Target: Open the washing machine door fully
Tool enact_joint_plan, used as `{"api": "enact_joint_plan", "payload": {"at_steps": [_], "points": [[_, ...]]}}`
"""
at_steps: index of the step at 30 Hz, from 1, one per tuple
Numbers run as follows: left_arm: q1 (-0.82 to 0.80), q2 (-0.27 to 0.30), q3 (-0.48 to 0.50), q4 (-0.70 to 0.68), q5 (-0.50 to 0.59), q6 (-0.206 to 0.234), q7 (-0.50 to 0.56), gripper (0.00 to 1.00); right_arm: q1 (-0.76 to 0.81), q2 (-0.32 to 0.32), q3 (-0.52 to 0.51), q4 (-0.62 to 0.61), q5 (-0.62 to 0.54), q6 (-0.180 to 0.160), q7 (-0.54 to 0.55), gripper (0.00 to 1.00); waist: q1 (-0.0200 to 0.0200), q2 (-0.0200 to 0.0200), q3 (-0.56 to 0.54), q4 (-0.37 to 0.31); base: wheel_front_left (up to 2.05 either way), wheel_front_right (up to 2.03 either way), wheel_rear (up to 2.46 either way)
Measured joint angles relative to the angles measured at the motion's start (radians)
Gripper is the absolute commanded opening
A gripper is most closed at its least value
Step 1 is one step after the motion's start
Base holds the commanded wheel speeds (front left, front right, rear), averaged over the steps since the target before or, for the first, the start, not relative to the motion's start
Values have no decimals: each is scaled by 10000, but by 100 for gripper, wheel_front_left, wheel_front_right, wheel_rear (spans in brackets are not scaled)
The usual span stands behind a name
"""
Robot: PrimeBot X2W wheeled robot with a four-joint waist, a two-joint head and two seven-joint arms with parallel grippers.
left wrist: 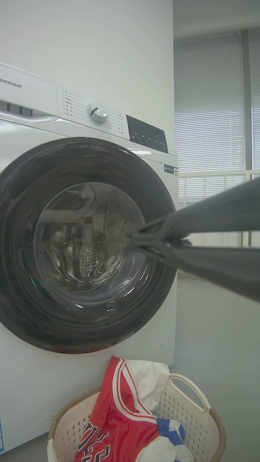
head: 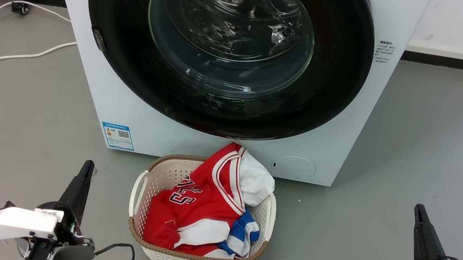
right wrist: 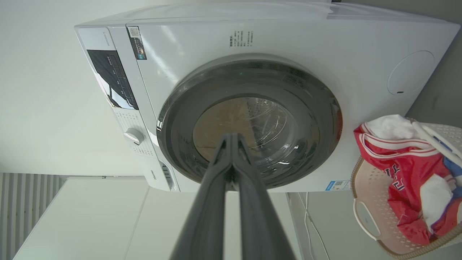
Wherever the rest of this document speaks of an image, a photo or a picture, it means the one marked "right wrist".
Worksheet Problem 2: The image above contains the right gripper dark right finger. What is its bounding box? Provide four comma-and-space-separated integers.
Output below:
232, 134, 296, 260

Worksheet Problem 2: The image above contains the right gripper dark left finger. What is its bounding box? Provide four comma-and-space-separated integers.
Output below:
170, 134, 233, 260

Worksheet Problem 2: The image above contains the washer door glass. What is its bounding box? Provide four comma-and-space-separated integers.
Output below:
156, 54, 343, 190

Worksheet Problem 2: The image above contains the white washing machine dial knob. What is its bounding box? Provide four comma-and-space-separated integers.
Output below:
124, 128, 145, 146

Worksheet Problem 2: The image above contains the black glossy control display panel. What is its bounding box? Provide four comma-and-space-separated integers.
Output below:
87, 50, 139, 110

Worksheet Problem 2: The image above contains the white front-load washing machine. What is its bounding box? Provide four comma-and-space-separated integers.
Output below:
74, 0, 461, 192

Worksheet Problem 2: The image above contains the blue energy label sticker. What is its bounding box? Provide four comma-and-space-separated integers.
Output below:
325, 180, 351, 191

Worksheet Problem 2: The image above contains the cream perforated laundry basket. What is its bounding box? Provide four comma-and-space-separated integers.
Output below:
351, 117, 462, 260

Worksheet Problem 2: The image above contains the red basketball jersey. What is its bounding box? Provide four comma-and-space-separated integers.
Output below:
354, 123, 462, 246

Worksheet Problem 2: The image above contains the blue and white garment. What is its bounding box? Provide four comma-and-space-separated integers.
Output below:
420, 139, 462, 233

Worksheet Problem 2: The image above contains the grey ribbed panel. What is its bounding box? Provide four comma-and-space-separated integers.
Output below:
0, 173, 62, 260

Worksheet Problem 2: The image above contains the black QR code sticker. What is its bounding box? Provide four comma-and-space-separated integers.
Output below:
127, 26, 147, 60

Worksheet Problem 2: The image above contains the round white filter cover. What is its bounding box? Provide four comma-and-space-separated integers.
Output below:
387, 50, 435, 95

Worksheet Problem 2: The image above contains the thin white cable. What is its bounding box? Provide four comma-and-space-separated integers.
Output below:
297, 192, 331, 260

